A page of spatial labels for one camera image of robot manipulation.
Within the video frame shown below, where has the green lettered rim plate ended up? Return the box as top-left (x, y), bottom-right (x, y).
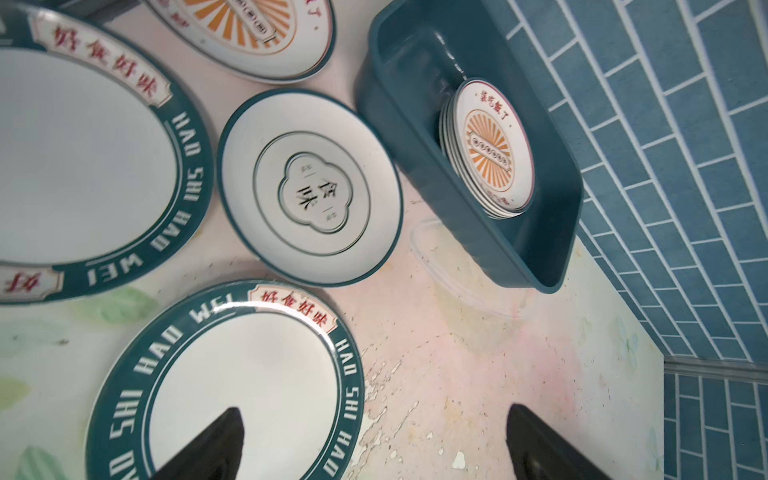
top-left (1, 1), bottom-right (215, 305)
top-left (85, 280), bottom-right (365, 479)

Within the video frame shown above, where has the white plate green flower outline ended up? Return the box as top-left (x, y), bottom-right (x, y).
top-left (217, 89), bottom-right (404, 287)

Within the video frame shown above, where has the orange sunburst plate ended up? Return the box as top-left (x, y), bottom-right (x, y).
top-left (146, 0), bottom-right (337, 84)
top-left (438, 78), bottom-right (535, 220)

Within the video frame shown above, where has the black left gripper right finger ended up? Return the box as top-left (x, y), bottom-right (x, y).
top-left (506, 404), bottom-right (609, 480)

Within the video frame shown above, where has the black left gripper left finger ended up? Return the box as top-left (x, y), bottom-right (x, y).
top-left (151, 407), bottom-right (245, 480)

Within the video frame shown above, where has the teal plastic bin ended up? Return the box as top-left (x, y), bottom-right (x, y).
top-left (355, 1), bottom-right (583, 293)

